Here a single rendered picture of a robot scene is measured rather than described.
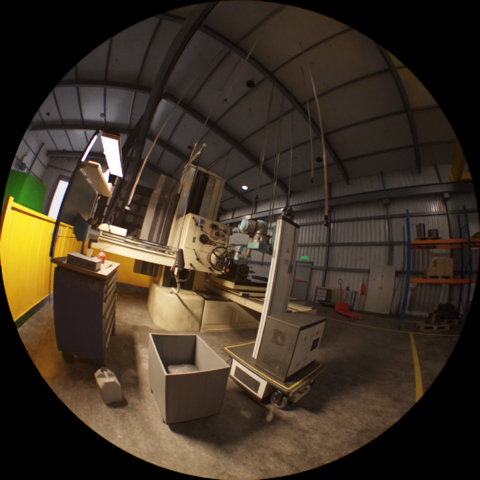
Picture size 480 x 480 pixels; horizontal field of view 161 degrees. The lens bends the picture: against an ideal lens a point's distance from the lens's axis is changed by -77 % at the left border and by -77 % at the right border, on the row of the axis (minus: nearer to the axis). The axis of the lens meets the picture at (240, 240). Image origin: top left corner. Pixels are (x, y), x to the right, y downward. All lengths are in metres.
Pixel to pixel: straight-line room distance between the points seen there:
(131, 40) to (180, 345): 9.71
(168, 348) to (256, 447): 1.03
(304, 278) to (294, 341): 8.74
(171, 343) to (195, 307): 1.41
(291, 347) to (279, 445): 0.81
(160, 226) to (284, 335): 2.61
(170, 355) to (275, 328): 0.91
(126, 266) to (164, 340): 3.60
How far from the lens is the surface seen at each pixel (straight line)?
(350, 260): 9.08
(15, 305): 2.28
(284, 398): 1.64
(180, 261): 1.97
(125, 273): 4.90
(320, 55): 7.43
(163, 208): 3.21
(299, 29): 7.38
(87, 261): 1.37
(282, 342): 1.44
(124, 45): 9.55
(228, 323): 3.25
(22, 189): 3.96
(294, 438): 1.56
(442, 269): 7.69
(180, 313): 2.77
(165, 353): 1.55
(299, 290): 10.11
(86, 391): 1.67
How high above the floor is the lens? 1.20
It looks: 9 degrees up
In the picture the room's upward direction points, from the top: 10 degrees clockwise
